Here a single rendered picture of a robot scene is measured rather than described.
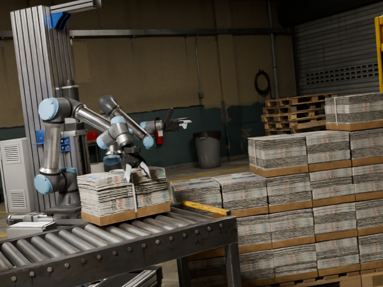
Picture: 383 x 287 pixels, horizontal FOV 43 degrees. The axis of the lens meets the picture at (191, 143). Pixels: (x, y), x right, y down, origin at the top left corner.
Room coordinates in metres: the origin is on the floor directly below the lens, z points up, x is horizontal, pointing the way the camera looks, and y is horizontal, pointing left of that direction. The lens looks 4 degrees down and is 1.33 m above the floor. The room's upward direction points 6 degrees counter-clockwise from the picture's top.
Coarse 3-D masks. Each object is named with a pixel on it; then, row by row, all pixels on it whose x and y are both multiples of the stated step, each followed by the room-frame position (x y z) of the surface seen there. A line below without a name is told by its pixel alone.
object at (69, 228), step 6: (174, 204) 2.67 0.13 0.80; (180, 204) 2.67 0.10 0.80; (90, 222) 2.44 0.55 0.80; (60, 228) 2.37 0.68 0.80; (66, 228) 2.36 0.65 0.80; (72, 228) 2.36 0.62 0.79; (36, 234) 2.30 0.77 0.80; (42, 234) 2.29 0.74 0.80; (54, 234) 2.32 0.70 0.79; (6, 240) 2.24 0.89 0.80; (12, 240) 2.22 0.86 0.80; (30, 240) 2.26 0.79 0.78; (0, 246) 2.19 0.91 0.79; (6, 258) 2.20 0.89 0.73; (12, 264) 2.21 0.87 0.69
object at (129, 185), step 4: (112, 172) 2.60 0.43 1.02; (116, 172) 2.55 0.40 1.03; (120, 172) 2.51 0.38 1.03; (132, 172) 2.42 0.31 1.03; (136, 172) 2.40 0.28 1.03; (136, 176) 2.40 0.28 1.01; (136, 180) 2.39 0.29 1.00; (128, 184) 2.37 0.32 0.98; (136, 184) 2.39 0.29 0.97; (128, 188) 2.37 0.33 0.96; (136, 188) 2.39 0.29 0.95; (128, 192) 2.37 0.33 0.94; (132, 192) 2.38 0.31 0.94; (136, 192) 2.39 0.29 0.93; (128, 196) 2.37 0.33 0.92; (132, 196) 2.38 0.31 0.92; (136, 196) 2.39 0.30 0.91; (128, 200) 2.37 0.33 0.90; (132, 200) 2.38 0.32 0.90; (136, 200) 2.39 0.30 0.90; (132, 204) 2.38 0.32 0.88; (136, 204) 2.39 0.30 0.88; (140, 204) 2.40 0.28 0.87; (132, 208) 2.37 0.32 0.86
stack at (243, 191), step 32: (192, 192) 3.00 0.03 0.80; (224, 192) 3.03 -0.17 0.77; (256, 192) 3.06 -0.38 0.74; (288, 192) 3.10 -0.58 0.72; (320, 192) 3.12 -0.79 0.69; (352, 192) 3.15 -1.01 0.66; (256, 224) 3.05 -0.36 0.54; (288, 224) 3.08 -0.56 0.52; (320, 224) 3.11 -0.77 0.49; (352, 224) 3.14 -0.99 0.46; (224, 256) 3.04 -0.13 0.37; (256, 256) 3.05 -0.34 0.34; (288, 256) 3.08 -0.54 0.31; (320, 256) 3.11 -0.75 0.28; (352, 256) 3.14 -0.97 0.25
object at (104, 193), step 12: (84, 180) 2.42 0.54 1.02; (96, 180) 2.29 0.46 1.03; (108, 180) 2.32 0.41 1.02; (120, 180) 2.35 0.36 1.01; (84, 192) 2.47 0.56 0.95; (96, 192) 2.30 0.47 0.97; (108, 192) 2.32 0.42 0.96; (120, 192) 2.35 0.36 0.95; (84, 204) 2.48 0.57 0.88; (96, 204) 2.32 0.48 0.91; (108, 204) 2.31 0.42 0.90; (120, 204) 2.34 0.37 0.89
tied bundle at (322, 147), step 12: (312, 132) 3.43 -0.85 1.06; (324, 132) 3.34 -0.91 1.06; (336, 132) 3.23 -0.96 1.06; (312, 144) 3.11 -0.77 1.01; (324, 144) 3.13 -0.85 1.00; (336, 144) 3.14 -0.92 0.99; (348, 144) 3.15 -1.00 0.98; (312, 156) 3.11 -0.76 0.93; (324, 156) 3.12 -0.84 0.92; (336, 156) 3.13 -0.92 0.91; (348, 156) 3.14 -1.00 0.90
